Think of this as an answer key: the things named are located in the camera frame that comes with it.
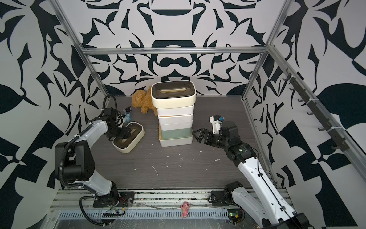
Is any cream dark-lid tissue box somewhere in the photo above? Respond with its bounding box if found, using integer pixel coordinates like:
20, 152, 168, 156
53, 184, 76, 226
112, 122, 145, 154
151, 80, 196, 109

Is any white bamboo tissue box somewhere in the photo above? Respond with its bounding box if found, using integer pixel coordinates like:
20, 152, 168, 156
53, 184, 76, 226
159, 120, 193, 131
159, 133, 193, 147
158, 113, 193, 125

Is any green tissue box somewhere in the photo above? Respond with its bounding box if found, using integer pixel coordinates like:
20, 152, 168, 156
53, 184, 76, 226
160, 128, 192, 140

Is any grey lid white tissue box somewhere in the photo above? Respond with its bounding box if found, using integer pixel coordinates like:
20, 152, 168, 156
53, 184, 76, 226
157, 104, 194, 117

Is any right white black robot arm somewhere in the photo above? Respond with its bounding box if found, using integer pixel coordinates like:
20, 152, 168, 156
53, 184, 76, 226
192, 121, 311, 229

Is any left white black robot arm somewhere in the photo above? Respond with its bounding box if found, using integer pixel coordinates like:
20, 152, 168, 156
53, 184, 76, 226
55, 94, 131, 200

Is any blue robot toy figure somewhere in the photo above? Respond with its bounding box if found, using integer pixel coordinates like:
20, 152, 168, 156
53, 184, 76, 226
124, 113, 131, 123

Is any small dark purple toy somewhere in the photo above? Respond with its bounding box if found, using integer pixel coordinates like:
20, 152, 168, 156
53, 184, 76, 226
124, 106, 132, 114

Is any brown teddy bear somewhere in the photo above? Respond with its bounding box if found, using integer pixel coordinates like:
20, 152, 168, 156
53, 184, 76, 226
132, 87, 158, 116

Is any pink toy figure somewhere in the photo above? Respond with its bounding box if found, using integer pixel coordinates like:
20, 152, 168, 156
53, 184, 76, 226
180, 201, 190, 218

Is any small green circuit board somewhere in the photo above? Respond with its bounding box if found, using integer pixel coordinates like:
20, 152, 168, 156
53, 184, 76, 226
228, 209, 245, 225

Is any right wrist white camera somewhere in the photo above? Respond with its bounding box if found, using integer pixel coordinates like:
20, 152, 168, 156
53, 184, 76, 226
210, 115, 224, 134

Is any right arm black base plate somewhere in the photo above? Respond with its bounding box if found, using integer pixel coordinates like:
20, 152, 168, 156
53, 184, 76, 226
207, 189, 235, 207

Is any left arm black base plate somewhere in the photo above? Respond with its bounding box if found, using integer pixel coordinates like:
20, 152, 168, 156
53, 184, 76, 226
93, 191, 135, 208

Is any grey slotted cable duct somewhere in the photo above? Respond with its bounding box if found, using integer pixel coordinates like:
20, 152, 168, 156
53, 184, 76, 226
57, 208, 229, 220

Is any aluminium frame rail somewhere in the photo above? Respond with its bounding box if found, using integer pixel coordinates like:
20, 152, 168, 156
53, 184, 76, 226
82, 47, 265, 55

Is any grey wall hook rail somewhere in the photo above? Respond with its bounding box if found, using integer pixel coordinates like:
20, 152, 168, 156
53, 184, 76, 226
285, 73, 350, 152

